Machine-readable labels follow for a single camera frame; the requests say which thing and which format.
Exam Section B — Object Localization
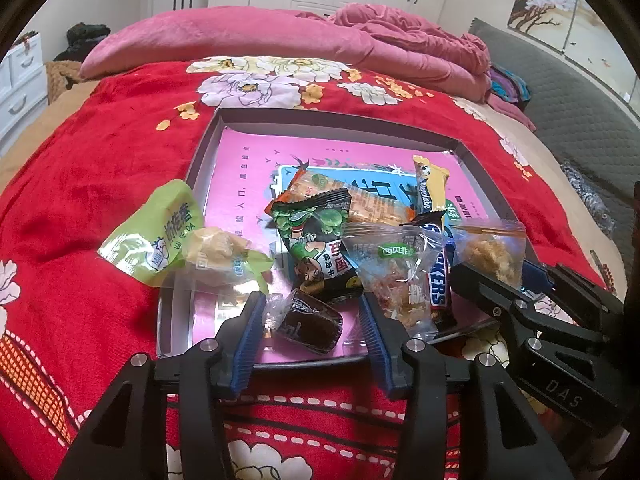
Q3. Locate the orange cracker packet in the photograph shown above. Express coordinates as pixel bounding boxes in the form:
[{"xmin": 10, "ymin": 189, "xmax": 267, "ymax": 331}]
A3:
[{"xmin": 285, "ymin": 167, "xmax": 416, "ymax": 226}]

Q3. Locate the colourful clothes pile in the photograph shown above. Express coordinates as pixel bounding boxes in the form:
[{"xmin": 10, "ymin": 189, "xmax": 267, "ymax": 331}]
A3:
[{"xmin": 487, "ymin": 65, "xmax": 531, "ymax": 113}]

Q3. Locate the yellow snack bar packet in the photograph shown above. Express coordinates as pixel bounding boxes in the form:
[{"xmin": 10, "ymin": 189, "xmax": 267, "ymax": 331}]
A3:
[{"xmin": 411, "ymin": 155, "xmax": 451, "ymax": 216}]

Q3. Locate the clear packet pale pastry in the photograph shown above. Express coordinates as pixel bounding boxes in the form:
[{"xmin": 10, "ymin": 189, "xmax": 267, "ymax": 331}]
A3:
[{"xmin": 182, "ymin": 226, "xmax": 275, "ymax": 291}]

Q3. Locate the pink book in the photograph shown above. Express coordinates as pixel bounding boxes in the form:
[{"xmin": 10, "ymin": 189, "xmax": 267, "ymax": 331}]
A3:
[{"xmin": 192, "ymin": 127, "xmax": 501, "ymax": 356}]

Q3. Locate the dark clothes pile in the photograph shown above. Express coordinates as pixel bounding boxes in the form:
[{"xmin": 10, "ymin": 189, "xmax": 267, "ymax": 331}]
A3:
[{"xmin": 55, "ymin": 22, "xmax": 111, "ymax": 63}]

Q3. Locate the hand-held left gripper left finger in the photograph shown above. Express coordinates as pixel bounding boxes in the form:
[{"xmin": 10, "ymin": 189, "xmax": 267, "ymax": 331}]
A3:
[{"xmin": 52, "ymin": 290, "xmax": 268, "ymax": 480}]

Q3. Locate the pink crumpled quilt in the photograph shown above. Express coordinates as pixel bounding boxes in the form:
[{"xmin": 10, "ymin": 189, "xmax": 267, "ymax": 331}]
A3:
[{"xmin": 295, "ymin": 2, "xmax": 493, "ymax": 103}]

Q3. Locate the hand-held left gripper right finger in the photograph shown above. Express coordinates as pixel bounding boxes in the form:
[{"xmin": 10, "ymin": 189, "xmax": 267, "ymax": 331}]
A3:
[{"xmin": 359, "ymin": 292, "xmax": 576, "ymax": 480}]

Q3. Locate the pink folded quilt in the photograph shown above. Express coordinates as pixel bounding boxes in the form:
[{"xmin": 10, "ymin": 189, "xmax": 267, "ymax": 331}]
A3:
[{"xmin": 80, "ymin": 5, "xmax": 401, "ymax": 81}]

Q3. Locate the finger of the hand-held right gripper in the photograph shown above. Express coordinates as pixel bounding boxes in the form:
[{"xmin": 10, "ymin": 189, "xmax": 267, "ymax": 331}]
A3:
[
  {"xmin": 449, "ymin": 261, "xmax": 538, "ymax": 333},
  {"xmin": 522, "ymin": 260, "xmax": 623, "ymax": 331}
]

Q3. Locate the dark green pea packet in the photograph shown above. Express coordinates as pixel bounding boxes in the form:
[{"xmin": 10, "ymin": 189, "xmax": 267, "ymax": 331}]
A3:
[{"xmin": 270, "ymin": 187, "xmax": 363, "ymax": 306}]

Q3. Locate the dark brown candy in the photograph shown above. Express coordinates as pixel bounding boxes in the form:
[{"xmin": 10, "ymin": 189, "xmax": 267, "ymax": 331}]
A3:
[{"xmin": 262, "ymin": 290, "xmax": 346, "ymax": 356}]

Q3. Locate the grey cardboard box tray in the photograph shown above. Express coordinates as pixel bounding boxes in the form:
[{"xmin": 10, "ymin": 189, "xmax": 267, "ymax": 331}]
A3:
[{"xmin": 156, "ymin": 107, "xmax": 521, "ymax": 361}]

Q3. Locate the grey quilted headboard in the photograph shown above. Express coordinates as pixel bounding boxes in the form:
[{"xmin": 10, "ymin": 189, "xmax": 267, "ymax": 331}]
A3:
[{"xmin": 470, "ymin": 17, "xmax": 640, "ymax": 241}]

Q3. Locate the light green snack packet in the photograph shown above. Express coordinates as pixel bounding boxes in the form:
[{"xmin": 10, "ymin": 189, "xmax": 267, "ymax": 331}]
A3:
[{"xmin": 96, "ymin": 180, "xmax": 206, "ymax": 288}]

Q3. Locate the beige bed sheet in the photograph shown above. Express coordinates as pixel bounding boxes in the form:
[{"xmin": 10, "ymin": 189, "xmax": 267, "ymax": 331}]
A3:
[{"xmin": 452, "ymin": 95, "xmax": 626, "ymax": 286}]

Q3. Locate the white drawer chest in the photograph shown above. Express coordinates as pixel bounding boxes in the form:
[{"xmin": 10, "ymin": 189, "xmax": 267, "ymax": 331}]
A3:
[{"xmin": 0, "ymin": 32, "xmax": 48, "ymax": 156}]

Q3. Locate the red floral blanket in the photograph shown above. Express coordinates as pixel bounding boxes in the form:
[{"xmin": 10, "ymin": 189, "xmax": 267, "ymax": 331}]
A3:
[{"xmin": 0, "ymin": 57, "xmax": 606, "ymax": 480}]

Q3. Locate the brown knitted cloth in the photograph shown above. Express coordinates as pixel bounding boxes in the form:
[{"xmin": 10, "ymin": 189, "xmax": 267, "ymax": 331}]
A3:
[{"xmin": 45, "ymin": 60, "xmax": 96, "ymax": 106}]

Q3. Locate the grey patterned cloth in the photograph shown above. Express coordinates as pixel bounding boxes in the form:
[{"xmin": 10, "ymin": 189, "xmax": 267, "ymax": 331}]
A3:
[{"xmin": 562, "ymin": 160, "xmax": 621, "ymax": 233}]

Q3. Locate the clear packet green label pastry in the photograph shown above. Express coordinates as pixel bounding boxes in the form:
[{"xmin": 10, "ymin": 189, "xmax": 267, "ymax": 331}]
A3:
[{"xmin": 340, "ymin": 222, "xmax": 446, "ymax": 341}]

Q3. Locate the clear packet brown pastry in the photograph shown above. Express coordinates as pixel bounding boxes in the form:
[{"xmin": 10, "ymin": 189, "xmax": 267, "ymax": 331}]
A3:
[{"xmin": 452, "ymin": 217, "xmax": 528, "ymax": 291}]

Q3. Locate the brown chocolate bar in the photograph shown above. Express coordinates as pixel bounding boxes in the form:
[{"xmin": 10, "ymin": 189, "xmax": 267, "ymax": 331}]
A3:
[{"xmin": 410, "ymin": 210, "xmax": 458, "ymax": 333}]

